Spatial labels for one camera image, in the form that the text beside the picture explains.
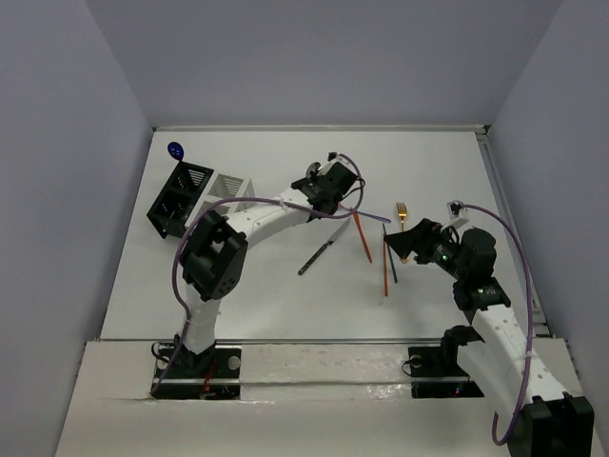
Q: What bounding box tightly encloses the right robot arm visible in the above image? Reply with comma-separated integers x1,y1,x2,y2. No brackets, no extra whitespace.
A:
384,219,595,456

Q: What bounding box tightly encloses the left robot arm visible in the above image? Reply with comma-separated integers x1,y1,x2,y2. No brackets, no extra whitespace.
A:
169,152,365,376

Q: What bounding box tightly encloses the iridescent rainbow fork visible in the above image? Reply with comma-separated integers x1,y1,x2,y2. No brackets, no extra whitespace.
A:
339,204,392,224

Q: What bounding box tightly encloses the pink-handled silver spoon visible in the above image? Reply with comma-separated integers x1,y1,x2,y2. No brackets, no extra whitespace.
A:
305,162,323,180

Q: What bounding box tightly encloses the blue chopstick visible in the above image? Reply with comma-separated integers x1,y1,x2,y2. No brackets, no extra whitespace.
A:
382,223,399,284

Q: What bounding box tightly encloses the orange-handled knife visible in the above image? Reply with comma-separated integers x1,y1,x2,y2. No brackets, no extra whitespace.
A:
349,207,373,264

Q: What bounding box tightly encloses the white cutlery holder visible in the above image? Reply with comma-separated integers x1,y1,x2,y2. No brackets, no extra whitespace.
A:
185,171,255,229

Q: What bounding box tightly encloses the black-handled steel knife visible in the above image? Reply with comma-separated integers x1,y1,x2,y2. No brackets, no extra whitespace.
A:
298,220,350,276

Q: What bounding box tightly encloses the gold fork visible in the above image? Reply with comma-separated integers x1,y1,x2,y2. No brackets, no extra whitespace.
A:
395,202,411,264

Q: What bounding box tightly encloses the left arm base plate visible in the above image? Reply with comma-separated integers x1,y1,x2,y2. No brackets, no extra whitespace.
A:
150,342,242,401

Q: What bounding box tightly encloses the white table edge rail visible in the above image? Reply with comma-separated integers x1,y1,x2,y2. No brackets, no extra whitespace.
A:
152,124,488,134

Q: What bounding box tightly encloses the black cutlery holder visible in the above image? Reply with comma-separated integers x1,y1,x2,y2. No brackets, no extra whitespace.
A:
147,162,213,239

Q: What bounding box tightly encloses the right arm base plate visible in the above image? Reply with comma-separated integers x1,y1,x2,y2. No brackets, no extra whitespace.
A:
401,346,483,400

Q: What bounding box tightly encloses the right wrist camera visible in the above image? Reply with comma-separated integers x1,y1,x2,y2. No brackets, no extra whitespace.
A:
443,200,469,230

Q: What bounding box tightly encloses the orange chopstick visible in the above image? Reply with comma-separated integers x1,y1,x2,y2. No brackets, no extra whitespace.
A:
382,241,389,297

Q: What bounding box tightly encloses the purple long spoon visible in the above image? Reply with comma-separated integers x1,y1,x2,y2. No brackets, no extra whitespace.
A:
167,141,185,162

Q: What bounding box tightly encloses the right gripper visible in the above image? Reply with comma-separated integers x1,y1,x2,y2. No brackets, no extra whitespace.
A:
383,217,467,281

